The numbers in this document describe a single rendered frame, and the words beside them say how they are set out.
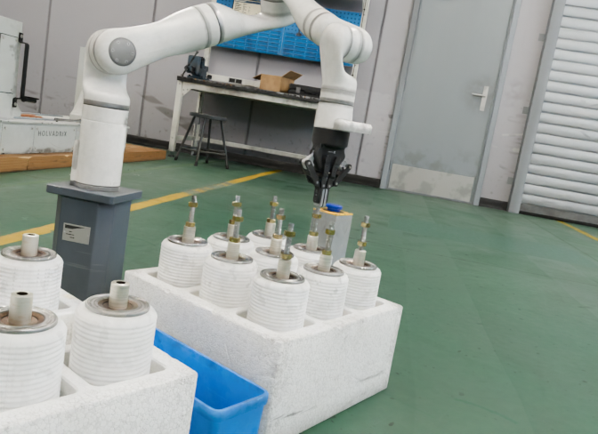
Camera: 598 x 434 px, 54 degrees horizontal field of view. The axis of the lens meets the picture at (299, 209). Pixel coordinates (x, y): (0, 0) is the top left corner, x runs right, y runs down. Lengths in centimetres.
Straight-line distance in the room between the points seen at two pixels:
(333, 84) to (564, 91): 515
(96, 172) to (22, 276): 42
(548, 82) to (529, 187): 102
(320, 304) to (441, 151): 512
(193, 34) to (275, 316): 65
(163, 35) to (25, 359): 80
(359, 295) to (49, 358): 63
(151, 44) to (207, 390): 70
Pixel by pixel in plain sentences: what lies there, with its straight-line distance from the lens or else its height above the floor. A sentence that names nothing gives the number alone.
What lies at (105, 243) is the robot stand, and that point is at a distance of 128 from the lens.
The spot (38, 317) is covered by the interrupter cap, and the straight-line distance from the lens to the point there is 70.
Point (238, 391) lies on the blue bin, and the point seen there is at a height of 10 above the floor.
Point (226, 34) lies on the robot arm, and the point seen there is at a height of 67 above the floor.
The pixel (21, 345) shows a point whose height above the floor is 24.
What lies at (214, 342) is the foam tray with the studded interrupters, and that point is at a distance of 99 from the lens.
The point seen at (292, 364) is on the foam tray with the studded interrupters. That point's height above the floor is 14.
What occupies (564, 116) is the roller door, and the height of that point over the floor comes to 99.
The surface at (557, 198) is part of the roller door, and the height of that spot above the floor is 21.
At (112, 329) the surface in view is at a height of 24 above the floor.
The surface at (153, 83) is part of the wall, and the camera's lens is 664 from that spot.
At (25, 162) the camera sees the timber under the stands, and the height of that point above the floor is 5.
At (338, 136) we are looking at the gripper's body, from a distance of 117.
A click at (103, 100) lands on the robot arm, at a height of 48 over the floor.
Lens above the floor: 50
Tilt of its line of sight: 8 degrees down
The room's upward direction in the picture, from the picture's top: 10 degrees clockwise
